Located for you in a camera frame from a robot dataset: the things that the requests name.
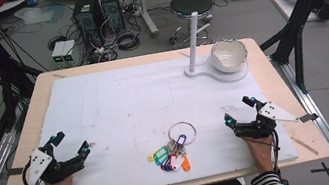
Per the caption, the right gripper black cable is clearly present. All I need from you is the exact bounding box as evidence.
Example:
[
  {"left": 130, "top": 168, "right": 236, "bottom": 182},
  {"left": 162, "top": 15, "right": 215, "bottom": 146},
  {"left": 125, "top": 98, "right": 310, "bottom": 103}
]
[{"left": 266, "top": 128, "right": 290, "bottom": 185}]

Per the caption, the black round stool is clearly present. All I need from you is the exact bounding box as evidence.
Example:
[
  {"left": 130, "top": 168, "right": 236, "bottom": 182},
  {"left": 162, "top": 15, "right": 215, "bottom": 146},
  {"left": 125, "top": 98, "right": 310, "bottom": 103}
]
[{"left": 162, "top": 0, "right": 221, "bottom": 51}]

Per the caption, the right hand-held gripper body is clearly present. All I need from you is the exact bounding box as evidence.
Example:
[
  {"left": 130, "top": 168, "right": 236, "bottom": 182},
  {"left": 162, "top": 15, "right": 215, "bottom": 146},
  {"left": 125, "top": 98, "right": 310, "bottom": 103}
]
[{"left": 229, "top": 93, "right": 322, "bottom": 144}]

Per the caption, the thin wooden stick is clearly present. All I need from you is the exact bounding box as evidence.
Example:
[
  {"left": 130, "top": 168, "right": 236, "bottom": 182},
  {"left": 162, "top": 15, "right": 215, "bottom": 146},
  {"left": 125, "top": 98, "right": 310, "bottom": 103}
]
[{"left": 291, "top": 132, "right": 320, "bottom": 160}]

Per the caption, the person's right hand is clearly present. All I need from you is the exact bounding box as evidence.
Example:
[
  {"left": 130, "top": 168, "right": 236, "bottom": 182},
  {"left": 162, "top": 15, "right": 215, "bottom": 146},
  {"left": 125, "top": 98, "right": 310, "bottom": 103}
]
[{"left": 242, "top": 131, "right": 280, "bottom": 178}]

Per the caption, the white eggshell bowl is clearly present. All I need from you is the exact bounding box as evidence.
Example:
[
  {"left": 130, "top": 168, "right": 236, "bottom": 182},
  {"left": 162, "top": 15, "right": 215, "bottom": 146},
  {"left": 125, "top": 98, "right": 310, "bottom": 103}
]
[{"left": 208, "top": 34, "right": 252, "bottom": 77}]

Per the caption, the clear plastic sheet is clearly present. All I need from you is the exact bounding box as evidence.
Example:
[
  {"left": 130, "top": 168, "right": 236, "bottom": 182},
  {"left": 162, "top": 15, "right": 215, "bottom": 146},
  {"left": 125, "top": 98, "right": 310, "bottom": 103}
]
[{"left": 13, "top": 1, "right": 68, "bottom": 30}]

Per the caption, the white stand with post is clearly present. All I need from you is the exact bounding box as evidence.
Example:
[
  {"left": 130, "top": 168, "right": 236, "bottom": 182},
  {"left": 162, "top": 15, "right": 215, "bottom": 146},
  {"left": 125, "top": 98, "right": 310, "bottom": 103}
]
[{"left": 173, "top": 3, "right": 252, "bottom": 91}]

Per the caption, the key ring with colourful tags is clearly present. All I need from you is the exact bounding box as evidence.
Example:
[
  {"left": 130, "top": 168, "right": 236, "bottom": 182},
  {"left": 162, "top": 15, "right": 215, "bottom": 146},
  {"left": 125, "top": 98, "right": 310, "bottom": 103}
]
[{"left": 141, "top": 119, "right": 204, "bottom": 179}]

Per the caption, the coiled black cable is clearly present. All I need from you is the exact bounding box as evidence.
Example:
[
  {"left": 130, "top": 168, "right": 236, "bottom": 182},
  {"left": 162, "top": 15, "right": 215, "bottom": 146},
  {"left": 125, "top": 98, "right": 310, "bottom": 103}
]
[{"left": 113, "top": 27, "right": 143, "bottom": 54}]

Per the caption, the small white power box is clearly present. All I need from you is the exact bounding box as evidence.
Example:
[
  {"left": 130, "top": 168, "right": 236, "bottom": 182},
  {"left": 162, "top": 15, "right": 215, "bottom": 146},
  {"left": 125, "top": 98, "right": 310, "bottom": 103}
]
[
  {"left": 59, "top": 39, "right": 80, "bottom": 64},
  {"left": 49, "top": 40, "right": 70, "bottom": 65}
]

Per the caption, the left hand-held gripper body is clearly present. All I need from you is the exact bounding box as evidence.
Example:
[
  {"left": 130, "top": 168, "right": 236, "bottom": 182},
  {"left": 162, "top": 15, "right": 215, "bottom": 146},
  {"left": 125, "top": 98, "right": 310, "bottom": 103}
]
[{"left": 21, "top": 138, "right": 89, "bottom": 185}]

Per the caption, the black computer tower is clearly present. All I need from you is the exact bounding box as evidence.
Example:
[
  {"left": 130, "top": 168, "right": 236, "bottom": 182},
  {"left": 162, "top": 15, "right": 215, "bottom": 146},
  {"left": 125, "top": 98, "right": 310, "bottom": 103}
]
[
  {"left": 70, "top": 0, "right": 110, "bottom": 50},
  {"left": 100, "top": 0, "right": 127, "bottom": 34}
]

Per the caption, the white cloth mat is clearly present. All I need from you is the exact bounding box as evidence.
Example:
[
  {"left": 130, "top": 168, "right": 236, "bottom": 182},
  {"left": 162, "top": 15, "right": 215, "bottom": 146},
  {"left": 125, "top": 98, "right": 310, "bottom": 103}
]
[{"left": 5, "top": 40, "right": 302, "bottom": 185}]

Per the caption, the white table leg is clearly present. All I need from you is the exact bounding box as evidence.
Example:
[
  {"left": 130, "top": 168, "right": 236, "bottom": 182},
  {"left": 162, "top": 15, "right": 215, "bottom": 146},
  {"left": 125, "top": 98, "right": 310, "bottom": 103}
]
[{"left": 138, "top": 0, "right": 161, "bottom": 40}]

